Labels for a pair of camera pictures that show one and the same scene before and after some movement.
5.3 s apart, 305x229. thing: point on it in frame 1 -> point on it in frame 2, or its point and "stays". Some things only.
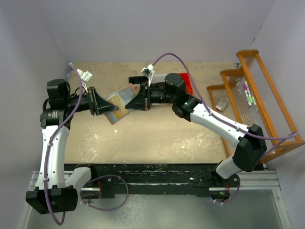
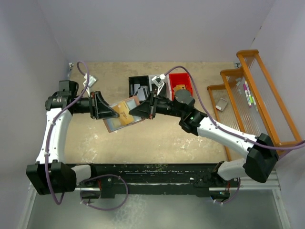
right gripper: [141, 101] -> [147, 109]
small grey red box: [221, 104] stays
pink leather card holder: [120, 99] -> [125, 119]
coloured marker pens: [246, 89] stays
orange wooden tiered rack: [247, 95] stays
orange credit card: [122, 111] -> [122, 109]
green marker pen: [253, 101] stays
